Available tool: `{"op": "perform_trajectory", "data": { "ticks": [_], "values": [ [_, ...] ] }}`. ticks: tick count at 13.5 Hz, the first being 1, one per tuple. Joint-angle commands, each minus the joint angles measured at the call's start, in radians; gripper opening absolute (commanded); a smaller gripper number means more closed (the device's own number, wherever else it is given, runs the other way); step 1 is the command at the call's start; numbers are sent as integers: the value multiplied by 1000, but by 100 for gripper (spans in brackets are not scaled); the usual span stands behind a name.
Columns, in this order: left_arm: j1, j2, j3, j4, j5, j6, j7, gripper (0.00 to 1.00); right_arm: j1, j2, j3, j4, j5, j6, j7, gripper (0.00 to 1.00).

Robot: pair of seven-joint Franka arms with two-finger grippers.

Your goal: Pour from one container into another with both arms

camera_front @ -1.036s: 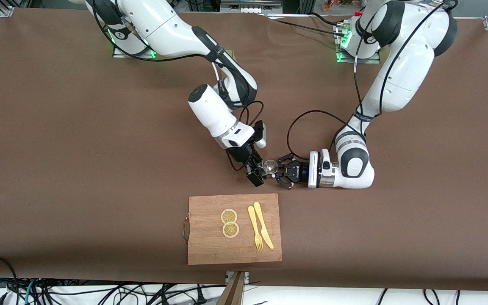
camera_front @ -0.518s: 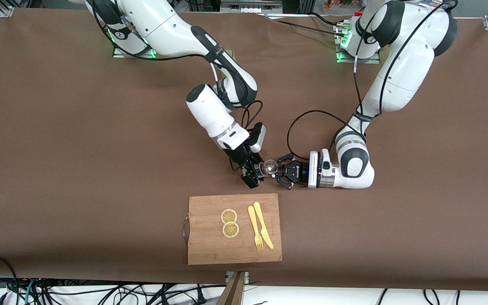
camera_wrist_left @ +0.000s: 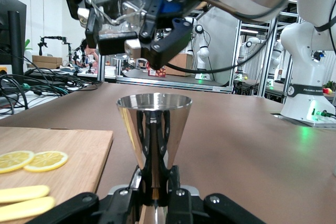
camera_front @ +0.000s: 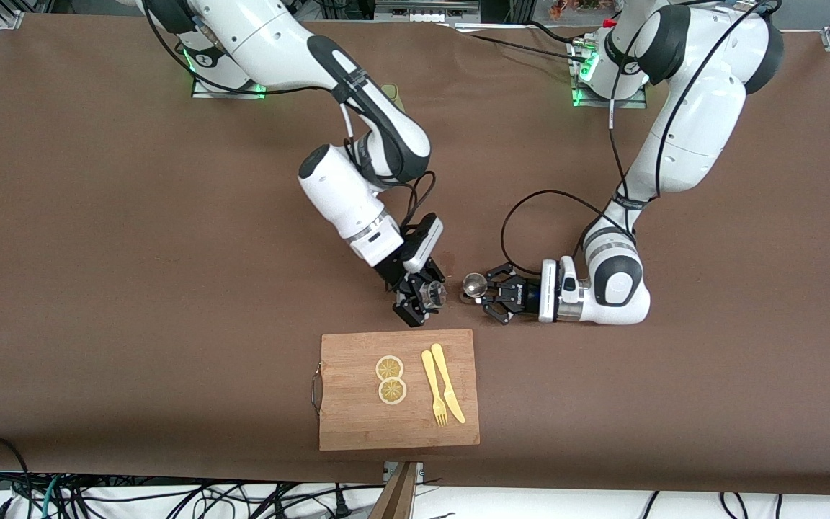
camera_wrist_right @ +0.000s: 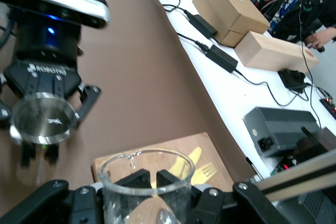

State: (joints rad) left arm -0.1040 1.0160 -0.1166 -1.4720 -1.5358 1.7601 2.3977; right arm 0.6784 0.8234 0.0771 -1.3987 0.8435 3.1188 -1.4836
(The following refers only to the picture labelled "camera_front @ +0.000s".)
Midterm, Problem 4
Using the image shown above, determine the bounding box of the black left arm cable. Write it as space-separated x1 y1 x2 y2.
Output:
500 190 635 278

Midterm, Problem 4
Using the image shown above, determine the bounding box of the brown table cover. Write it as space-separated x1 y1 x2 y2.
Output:
0 14 830 498

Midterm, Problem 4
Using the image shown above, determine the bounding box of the grey power strip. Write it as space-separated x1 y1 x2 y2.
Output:
375 0 481 24

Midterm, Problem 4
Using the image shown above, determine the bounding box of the brown wooden beam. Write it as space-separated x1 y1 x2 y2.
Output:
370 461 419 519

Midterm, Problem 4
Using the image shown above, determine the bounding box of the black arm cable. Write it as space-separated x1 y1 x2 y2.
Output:
500 190 635 278
401 169 439 231

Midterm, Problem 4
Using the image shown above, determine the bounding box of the steel jigger shaker cup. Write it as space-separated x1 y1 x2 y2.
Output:
460 272 489 303

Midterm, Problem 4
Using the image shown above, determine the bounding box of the yellow plastic fork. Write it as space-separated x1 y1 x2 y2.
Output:
421 350 450 427

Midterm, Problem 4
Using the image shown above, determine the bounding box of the yellow plastic knife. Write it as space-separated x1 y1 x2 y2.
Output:
430 343 467 425

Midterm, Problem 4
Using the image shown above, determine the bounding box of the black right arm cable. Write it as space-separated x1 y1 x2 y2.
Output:
401 169 439 231

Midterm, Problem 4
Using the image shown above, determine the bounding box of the teal floor cable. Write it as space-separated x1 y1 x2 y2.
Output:
40 476 63 519

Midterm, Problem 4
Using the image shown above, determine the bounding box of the wooden cutting board metal handle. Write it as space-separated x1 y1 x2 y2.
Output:
311 329 481 452

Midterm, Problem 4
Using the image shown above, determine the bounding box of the black cable across cover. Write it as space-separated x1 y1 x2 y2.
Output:
451 22 592 66

